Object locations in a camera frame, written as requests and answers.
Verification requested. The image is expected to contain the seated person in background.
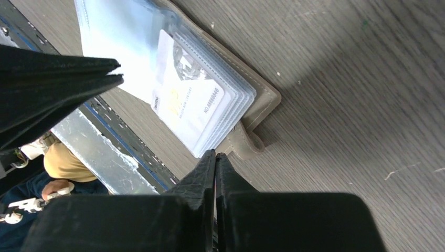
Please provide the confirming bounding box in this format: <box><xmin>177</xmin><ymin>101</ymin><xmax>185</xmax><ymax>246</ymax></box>
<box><xmin>1</xmin><ymin>138</ymin><xmax>109</xmax><ymax>251</ymax></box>

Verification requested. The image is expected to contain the aluminium rail frame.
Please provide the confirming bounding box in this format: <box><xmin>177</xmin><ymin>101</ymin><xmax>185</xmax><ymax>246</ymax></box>
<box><xmin>0</xmin><ymin>31</ymin><xmax>161</xmax><ymax>195</ymax></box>

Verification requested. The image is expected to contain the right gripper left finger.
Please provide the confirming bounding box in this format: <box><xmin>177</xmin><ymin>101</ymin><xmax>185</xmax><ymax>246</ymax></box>
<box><xmin>21</xmin><ymin>150</ymin><xmax>216</xmax><ymax>251</ymax></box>

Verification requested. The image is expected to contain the beige card holder wallet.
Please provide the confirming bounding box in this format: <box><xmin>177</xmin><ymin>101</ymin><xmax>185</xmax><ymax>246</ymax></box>
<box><xmin>75</xmin><ymin>1</ymin><xmax>281</xmax><ymax>160</ymax></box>

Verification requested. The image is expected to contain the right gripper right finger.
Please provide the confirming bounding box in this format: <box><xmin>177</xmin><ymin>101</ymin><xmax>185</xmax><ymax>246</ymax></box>
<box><xmin>215</xmin><ymin>153</ymin><xmax>386</xmax><ymax>251</ymax></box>

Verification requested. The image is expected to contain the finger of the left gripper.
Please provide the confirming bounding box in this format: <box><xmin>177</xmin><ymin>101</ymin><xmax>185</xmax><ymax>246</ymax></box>
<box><xmin>1</xmin><ymin>45</ymin><xmax>121</xmax><ymax>87</ymax></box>
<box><xmin>1</xmin><ymin>75</ymin><xmax>123</xmax><ymax>152</ymax></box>

